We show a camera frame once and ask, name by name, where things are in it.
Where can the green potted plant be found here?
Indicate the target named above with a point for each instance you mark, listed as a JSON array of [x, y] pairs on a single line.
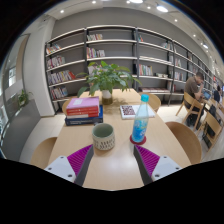
[[105, 78]]

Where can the small green plant on ledge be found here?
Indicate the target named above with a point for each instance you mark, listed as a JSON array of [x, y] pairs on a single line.
[[24, 97]]

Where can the round ceiling lights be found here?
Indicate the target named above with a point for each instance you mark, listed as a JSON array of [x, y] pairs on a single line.
[[162, 8]]

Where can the clear bottle with blue cap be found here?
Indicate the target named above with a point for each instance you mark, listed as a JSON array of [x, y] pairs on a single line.
[[140, 123]]

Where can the beige patterned ceramic cup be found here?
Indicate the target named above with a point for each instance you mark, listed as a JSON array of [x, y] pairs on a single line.
[[103, 136]]

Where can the pink book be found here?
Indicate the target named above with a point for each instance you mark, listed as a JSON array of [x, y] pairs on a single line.
[[83, 102]]

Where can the wooden frame chair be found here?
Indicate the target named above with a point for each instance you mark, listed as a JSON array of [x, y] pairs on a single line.
[[193, 106], [213, 128]]

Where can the laptop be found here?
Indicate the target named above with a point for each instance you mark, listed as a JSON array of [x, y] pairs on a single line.
[[206, 95]]

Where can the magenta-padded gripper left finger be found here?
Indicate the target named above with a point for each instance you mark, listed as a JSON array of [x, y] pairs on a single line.
[[71, 163]]

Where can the red book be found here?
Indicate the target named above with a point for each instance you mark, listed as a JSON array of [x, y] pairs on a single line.
[[82, 114], [82, 109]]

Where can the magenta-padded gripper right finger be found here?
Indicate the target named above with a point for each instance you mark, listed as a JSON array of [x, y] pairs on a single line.
[[155, 163]]

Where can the person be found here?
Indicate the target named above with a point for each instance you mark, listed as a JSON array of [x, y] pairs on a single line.
[[191, 88], [217, 95]]

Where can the grey bookshelf unit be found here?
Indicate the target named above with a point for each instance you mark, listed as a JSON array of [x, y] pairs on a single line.
[[153, 50]]

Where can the open white booklet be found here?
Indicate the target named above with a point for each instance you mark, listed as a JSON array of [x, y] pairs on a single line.
[[128, 111]]

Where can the dark blue book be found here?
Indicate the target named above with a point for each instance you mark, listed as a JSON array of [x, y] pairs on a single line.
[[83, 121]]

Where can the round-backed wooden chair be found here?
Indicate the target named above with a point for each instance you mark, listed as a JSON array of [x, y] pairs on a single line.
[[155, 101], [43, 153], [185, 141], [64, 107]]

